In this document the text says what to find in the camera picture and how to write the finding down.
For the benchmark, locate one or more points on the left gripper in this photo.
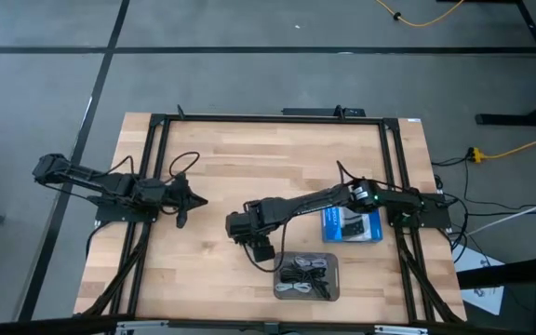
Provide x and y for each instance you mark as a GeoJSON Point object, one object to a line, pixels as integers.
{"type": "Point", "coordinates": [182, 218]}

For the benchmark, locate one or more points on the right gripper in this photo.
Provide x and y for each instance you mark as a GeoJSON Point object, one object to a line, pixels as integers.
{"type": "Point", "coordinates": [239, 225]}

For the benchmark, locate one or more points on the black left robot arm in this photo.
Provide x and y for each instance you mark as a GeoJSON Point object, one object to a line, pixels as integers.
{"type": "Point", "coordinates": [86, 177]}

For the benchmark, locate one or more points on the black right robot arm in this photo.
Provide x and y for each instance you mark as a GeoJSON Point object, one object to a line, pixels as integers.
{"type": "Point", "coordinates": [314, 201]}

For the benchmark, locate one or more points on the blue product box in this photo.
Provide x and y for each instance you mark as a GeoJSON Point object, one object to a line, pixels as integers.
{"type": "Point", "coordinates": [342, 230]}

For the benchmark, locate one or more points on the black bar behind table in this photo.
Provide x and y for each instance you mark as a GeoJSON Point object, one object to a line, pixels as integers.
{"type": "Point", "coordinates": [314, 111]}

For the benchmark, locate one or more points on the white paper sheet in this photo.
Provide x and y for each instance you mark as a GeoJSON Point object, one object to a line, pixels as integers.
{"type": "Point", "coordinates": [484, 293]}

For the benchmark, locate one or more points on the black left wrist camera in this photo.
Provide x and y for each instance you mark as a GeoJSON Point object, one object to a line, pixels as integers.
{"type": "Point", "coordinates": [177, 196]}

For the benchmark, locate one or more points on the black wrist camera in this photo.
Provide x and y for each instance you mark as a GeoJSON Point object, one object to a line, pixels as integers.
{"type": "Point", "coordinates": [264, 250]}
{"type": "Point", "coordinates": [177, 196]}

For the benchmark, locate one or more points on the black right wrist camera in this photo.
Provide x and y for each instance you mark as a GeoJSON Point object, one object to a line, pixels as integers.
{"type": "Point", "coordinates": [264, 250]}

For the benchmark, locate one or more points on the small black camera box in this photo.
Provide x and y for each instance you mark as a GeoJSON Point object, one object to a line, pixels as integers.
{"type": "Point", "coordinates": [272, 329]}

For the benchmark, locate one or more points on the black aluminium table frame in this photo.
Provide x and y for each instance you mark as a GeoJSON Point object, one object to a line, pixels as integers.
{"type": "Point", "coordinates": [272, 119]}

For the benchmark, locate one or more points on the silver aluminium bracket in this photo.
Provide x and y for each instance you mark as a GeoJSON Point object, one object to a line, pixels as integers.
{"type": "Point", "coordinates": [400, 330]}

